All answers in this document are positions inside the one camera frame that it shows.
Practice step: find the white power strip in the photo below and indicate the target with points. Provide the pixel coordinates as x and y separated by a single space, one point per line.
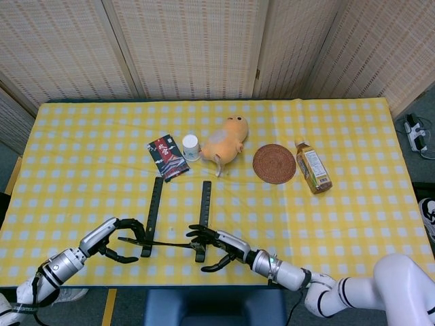
414 134

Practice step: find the black red snack packet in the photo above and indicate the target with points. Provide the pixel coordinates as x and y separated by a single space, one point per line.
168 159

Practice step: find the white black sneaker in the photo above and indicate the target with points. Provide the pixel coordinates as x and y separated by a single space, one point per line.
429 217

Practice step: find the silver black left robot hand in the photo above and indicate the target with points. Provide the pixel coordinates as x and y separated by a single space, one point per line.
98 236

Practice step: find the yellow white checkered tablecloth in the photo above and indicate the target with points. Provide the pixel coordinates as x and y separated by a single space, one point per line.
306 220

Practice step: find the black folding laptop stand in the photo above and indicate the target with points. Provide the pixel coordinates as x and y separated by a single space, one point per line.
154 203

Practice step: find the woven folding screen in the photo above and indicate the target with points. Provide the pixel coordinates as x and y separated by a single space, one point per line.
197 51

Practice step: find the white paper cup blue flower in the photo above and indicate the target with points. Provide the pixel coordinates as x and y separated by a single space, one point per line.
191 147

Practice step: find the round brown woven coaster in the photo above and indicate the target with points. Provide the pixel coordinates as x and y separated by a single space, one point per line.
274 163

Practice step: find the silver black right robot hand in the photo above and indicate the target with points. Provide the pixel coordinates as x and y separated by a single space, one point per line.
232 244

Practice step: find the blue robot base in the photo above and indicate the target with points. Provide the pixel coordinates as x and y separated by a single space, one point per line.
210 309

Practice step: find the yellow plush toy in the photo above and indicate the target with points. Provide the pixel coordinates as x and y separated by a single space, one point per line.
224 142

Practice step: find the green label tea bottle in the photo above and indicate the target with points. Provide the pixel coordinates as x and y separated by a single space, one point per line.
312 168

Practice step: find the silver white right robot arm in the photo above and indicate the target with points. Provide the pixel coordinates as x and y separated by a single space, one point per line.
401 282

